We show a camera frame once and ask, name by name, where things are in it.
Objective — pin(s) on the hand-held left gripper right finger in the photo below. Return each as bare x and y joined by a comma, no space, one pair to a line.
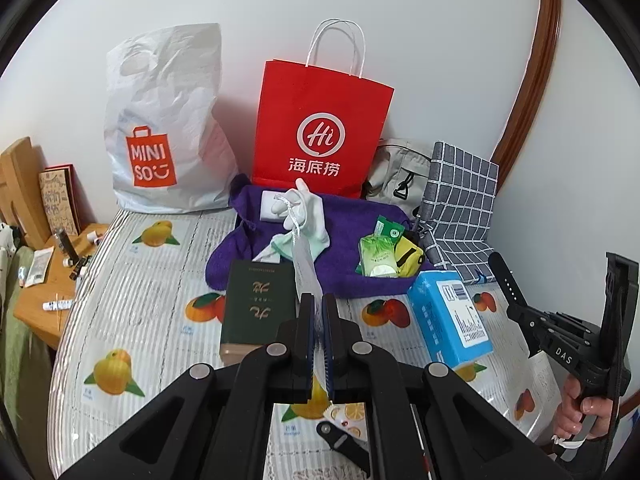
327,330

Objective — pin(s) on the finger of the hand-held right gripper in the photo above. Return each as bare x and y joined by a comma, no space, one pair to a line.
502,275

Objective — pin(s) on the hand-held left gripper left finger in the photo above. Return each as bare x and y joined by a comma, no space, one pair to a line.
311,320

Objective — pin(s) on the purple towel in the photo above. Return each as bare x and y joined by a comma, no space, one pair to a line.
345,245

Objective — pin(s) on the person's right hand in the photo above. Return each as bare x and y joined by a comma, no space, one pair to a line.
595,405

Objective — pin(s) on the dark green box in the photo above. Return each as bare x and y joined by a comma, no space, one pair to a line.
257,310

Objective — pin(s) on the blue cardboard box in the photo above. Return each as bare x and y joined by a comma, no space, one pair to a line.
450,320

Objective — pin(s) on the white sock mint trim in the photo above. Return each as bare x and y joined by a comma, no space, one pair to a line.
282,249

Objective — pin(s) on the grey checked cloth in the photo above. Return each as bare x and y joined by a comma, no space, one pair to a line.
460,195

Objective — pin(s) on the yellow folded pouch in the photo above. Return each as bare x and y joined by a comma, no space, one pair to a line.
410,257

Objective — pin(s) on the small white packet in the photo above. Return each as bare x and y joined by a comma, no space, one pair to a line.
270,210

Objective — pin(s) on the small green packet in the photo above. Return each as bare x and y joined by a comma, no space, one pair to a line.
390,226

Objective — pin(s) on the grey backpack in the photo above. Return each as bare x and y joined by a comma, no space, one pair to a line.
395,170

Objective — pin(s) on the red paper bag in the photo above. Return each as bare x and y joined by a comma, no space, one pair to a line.
320,110

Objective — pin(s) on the small white tube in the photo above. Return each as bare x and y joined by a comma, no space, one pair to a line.
57,304
94,239

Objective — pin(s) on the black hand tool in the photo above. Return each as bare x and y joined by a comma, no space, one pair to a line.
72,257

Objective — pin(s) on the white plastic shopping bag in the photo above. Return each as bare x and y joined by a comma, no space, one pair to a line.
165,110

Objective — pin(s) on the wooden side table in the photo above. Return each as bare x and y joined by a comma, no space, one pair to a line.
45,305

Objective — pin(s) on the brown patterned book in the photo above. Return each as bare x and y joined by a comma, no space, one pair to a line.
60,205

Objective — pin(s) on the red book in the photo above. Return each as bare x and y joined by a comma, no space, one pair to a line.
70,172

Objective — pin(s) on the green cloth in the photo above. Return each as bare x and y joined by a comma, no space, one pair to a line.
20,350

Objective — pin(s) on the wooden chair back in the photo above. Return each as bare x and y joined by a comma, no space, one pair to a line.
22,190

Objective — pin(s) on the brown wooden door frame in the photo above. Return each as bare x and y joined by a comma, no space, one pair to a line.
535,70

